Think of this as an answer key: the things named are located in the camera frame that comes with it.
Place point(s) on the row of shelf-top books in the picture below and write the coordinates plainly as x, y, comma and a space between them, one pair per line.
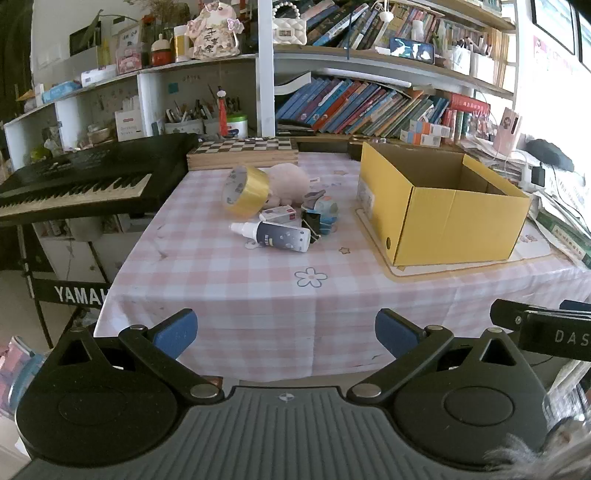
341, 23

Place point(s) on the wall poster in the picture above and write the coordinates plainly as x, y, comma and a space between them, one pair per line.
554, 57

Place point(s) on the pink blue plastic bag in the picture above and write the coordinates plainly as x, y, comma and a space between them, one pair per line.
18, 369

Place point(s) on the white tub with green lid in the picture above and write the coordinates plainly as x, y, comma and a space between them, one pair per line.
238, 129

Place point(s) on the yellow tape roll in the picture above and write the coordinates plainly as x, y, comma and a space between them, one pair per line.
251, 198

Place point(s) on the stack of orange white boxes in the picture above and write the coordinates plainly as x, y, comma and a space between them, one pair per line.
422, 131

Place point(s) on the phone with lit screen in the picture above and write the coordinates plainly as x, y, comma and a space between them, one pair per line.
411, 48

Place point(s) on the row of leaning books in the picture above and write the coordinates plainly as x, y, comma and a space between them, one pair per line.
351, 106

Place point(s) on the black electronic keyboard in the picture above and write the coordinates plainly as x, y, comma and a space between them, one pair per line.
92, 161

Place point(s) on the red hanging figure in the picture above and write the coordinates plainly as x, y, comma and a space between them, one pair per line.
223, 115

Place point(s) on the pile of papers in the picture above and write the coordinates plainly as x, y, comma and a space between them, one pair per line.
480, 147

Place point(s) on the small white box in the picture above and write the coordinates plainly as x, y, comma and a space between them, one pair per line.
277, 213

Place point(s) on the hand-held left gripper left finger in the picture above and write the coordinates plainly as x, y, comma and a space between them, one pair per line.
178, 332

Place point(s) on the wooden chessboard box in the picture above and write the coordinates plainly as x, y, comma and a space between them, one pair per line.
240, 146

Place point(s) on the green book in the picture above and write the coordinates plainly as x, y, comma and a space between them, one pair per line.
568, 240

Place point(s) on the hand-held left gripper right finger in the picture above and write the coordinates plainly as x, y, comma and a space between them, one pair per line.
397, 334

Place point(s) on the holder with brushes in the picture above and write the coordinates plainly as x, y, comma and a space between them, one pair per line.
184, 125

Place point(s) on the small blue object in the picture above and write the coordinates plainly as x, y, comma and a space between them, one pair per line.
328, 225

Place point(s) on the black binder clip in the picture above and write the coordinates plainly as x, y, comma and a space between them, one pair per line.
310, 221

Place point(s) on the white quilted handbag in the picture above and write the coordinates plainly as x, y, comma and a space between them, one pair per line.
288, 30

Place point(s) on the black picture frame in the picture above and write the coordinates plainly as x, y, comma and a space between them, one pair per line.
585, 39
551, 23

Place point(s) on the pink standing card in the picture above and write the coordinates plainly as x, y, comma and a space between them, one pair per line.
508, 129

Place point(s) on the dried flower bunch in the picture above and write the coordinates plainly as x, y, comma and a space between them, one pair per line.
168, 9

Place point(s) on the yellow cardboard box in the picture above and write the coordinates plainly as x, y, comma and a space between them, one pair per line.
438, 226

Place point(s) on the dark wooden box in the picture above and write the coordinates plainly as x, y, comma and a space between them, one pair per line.
354, 150

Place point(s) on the gold jar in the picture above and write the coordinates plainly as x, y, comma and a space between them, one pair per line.
181, 46

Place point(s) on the pink plush toy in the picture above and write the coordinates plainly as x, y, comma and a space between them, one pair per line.
288, 182

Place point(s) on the black keyboard stand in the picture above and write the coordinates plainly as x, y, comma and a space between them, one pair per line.
69, 293

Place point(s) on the red bottle with white cap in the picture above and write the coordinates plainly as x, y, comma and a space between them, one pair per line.
161, 55

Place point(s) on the blue tissue box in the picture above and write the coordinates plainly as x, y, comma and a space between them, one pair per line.
62, 92

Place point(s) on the grey furry sleeve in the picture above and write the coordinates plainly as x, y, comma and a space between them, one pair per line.
554, 452

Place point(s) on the white pen holder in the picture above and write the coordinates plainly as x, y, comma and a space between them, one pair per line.
461, 60
484, 68

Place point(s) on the white bookshelf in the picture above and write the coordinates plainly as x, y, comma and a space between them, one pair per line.
265, 69

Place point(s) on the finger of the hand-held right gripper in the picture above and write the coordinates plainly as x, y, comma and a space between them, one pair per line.
505, 314
577, 305

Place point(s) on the black power adapter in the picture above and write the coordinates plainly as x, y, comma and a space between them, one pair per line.
538, 175

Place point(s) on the white bottle with dark label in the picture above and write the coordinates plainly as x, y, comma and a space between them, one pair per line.
281, 236

